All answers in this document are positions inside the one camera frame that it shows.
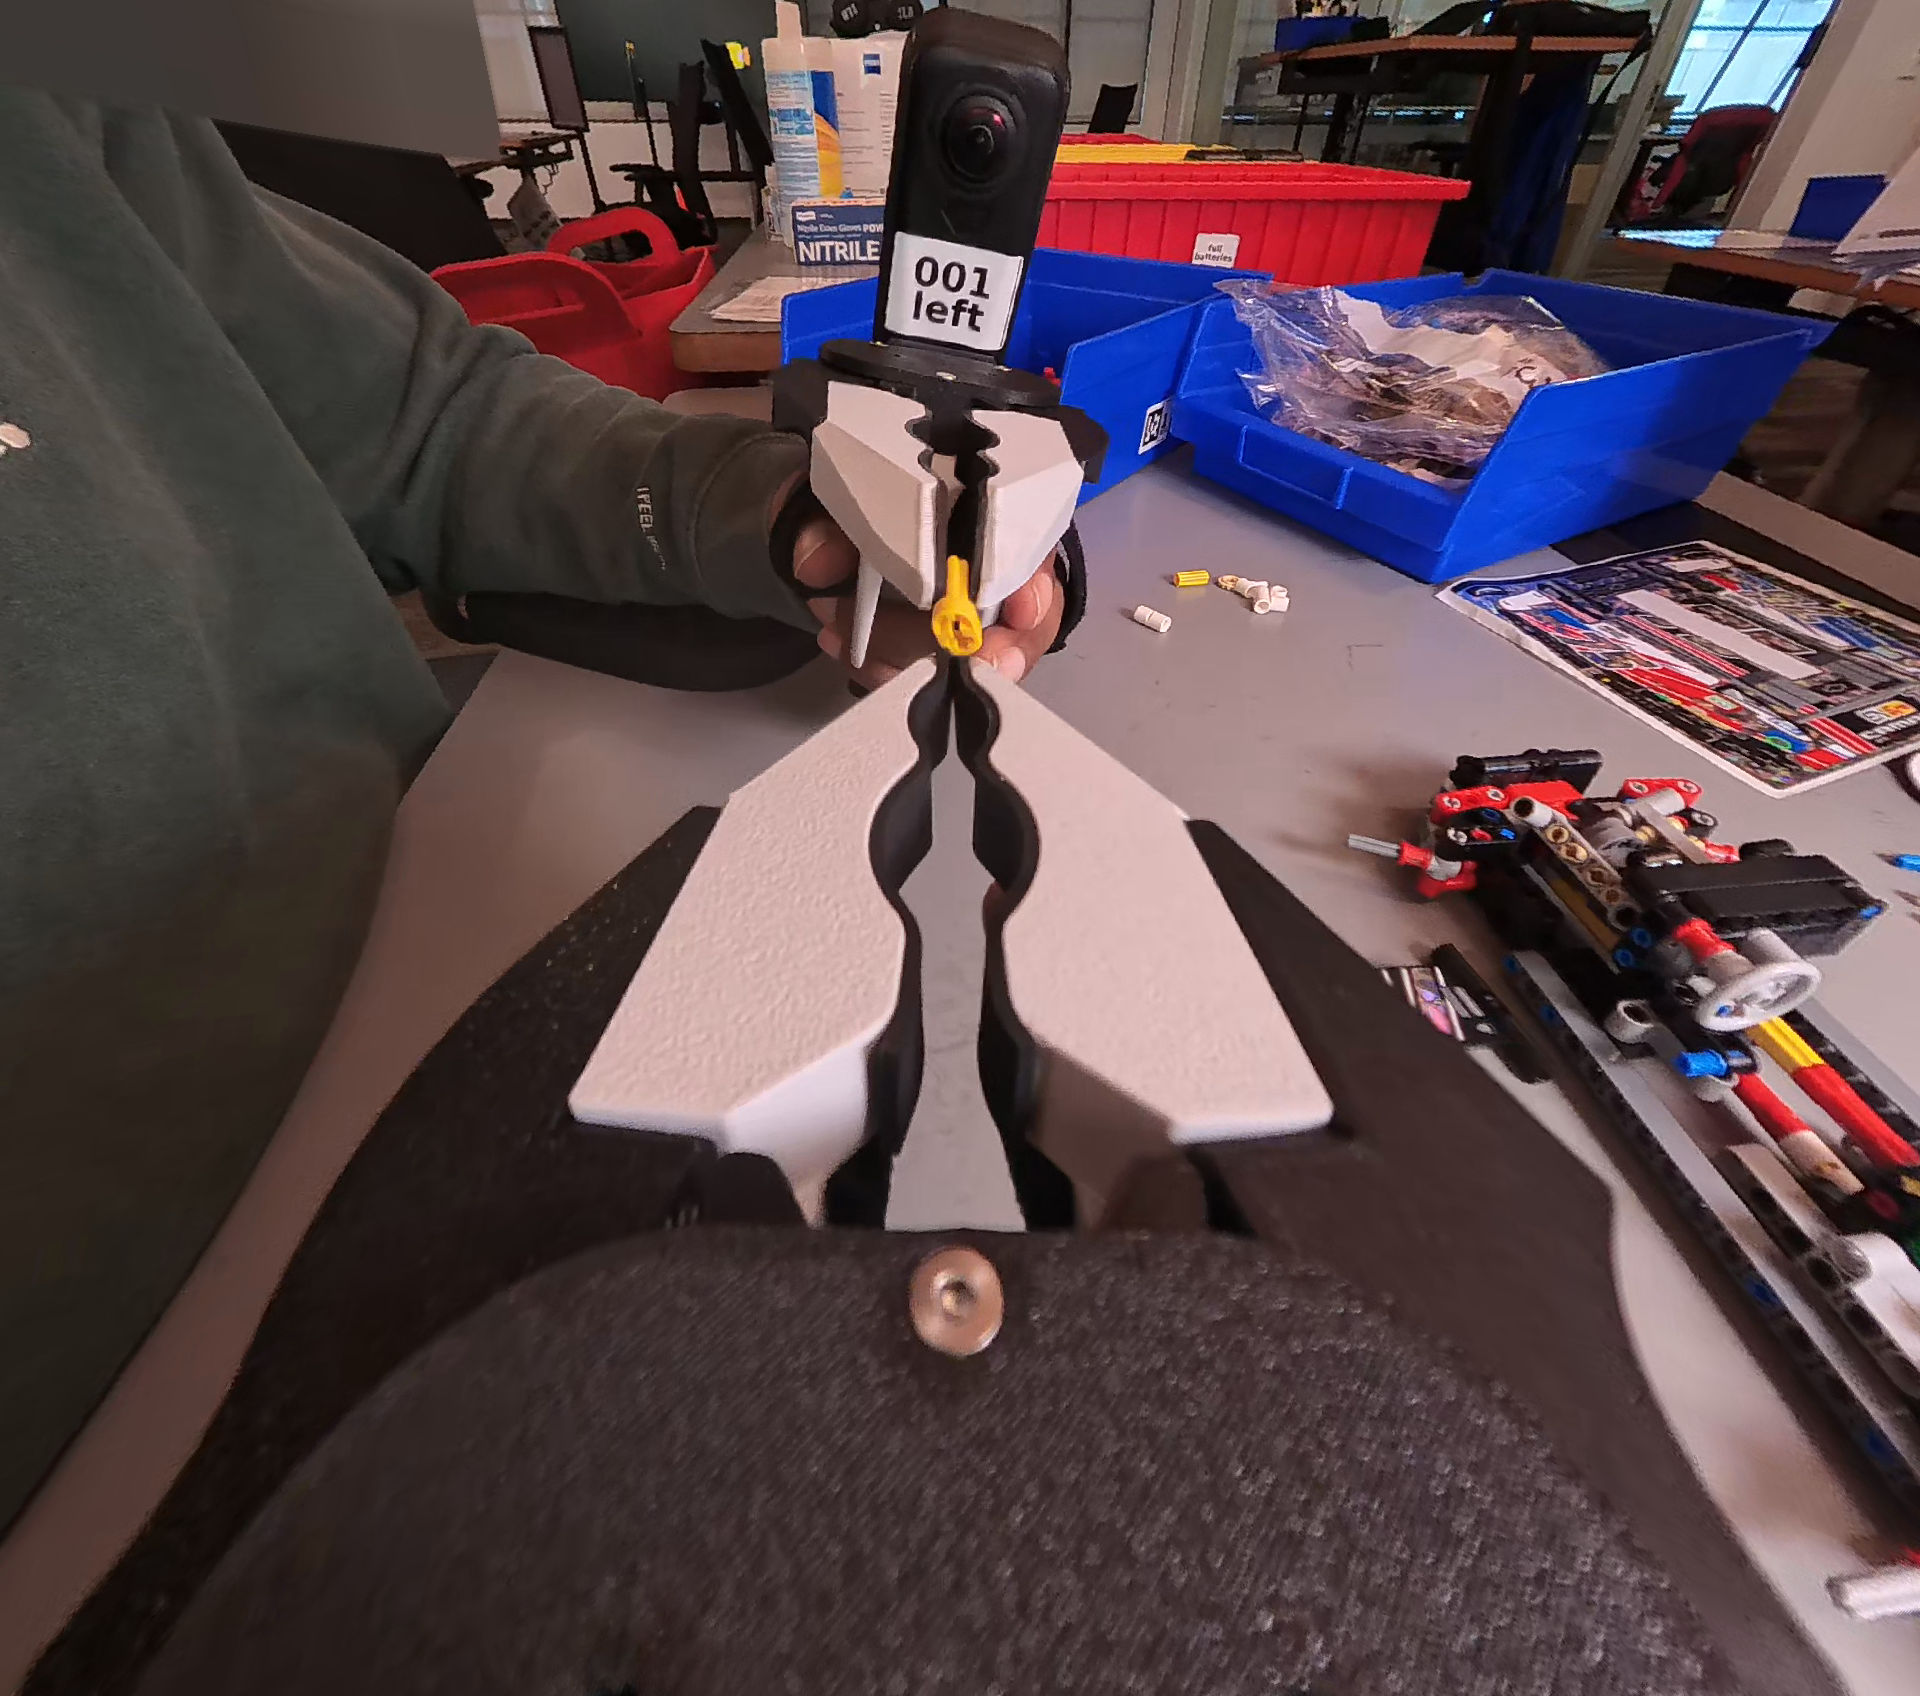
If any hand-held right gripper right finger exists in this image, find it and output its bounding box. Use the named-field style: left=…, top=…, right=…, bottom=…
left=960, top=661, right=1339, bottom=1230

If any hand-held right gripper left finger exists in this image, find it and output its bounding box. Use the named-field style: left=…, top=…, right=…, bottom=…
left=570, top=659, right=970, bottom=1230

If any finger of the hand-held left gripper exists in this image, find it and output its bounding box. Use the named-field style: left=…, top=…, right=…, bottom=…
left=957, top=412, right=1087, bottom=618
left=810, top=382, right=970, bottom=679

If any person's left forearm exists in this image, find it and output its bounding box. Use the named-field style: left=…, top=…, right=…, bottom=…
left=263, top=189, right=825, bottom=634

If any plastic bag of lego parts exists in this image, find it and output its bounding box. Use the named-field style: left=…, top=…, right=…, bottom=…
left=1215, top=279, right=1614, bottom=485

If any lego car chassis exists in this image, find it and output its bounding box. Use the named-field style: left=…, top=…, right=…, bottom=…
left=1347, top=748, right=1920, bottom=1480

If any person's left hand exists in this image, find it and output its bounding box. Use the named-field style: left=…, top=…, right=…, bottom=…
left=786, top=496, right=1071, bottom=696

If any white blue carton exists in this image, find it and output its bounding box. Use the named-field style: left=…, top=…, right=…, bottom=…
left=832, top=35, right=913, bottom=199

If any blue white glove box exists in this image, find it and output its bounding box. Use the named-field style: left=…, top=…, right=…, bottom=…
left=773, top=196, right=888, bottom=274

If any red storage bin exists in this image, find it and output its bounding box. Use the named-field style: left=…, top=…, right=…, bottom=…
left=1035, top=137, right=1472, bottom=288

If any red basket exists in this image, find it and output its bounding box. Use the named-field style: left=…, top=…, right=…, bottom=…
left=433, top=209, right=720, bottom=401

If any wooden desk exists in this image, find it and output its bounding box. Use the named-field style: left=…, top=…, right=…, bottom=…
left=1236, top=30, right=1653, bottom=169

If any large blue storage bin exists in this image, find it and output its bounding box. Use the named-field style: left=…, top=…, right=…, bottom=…
left=1170, top=269, right=1840, bottom=588

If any black office chair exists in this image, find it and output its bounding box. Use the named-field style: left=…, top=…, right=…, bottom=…
left=216, top=120, right=504, bottom=274

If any colourful instruction booklet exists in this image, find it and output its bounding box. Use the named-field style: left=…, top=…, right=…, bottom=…
left=1436, top=540, right=1920, bottom=803

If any person's green sweatshirt torso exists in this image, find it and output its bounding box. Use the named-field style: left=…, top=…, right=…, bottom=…
left=0, top=88, right=460, bottom=1541

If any dark wall screen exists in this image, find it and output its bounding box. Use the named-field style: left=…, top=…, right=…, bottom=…
left=534, top=0, right=810, bottom=106

